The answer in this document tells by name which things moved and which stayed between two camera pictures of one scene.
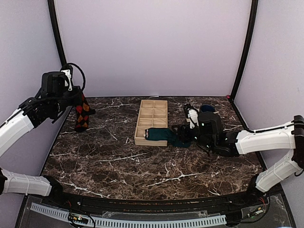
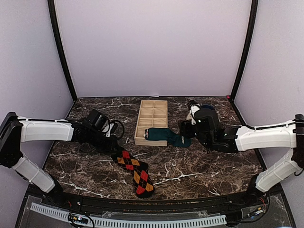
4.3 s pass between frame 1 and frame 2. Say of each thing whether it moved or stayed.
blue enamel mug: stayed
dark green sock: stayed
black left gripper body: moved
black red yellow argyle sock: moved
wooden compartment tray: stayed
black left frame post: stayed
